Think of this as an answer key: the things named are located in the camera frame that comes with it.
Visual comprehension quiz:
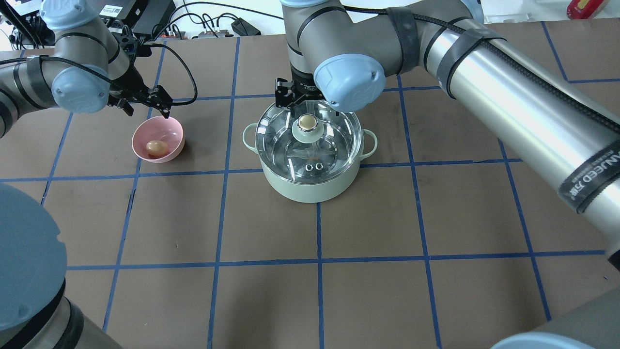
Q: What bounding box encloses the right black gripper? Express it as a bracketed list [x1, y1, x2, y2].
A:
[275, 68, 326, 118]

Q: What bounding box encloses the pink bowl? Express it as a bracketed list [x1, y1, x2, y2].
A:
[131, 115, 186, 163]

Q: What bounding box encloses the glass pot lid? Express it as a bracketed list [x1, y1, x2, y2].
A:
[255, 101, 364, 185]

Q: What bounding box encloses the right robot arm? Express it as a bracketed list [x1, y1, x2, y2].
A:
[276, 0, 619, 268]

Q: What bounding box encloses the black red computer box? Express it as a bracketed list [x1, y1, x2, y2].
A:
[99, 0, 176, 40]

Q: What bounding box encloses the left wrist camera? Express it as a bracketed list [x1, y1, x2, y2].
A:
[143, 85, 173, 110]

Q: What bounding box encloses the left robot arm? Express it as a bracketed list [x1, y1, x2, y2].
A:
[0, 0, 172, 136]

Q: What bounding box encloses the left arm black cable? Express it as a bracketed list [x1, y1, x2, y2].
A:
[0, 43, 199, 105]

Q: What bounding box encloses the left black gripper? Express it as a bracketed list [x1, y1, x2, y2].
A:
[107, 78, 171, 119]

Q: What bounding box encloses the mint green electric pot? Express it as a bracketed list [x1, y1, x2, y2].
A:
[242, 100, 378, 203]

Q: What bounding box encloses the brown egg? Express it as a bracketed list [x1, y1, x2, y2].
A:
[145, 140, 169, 158]

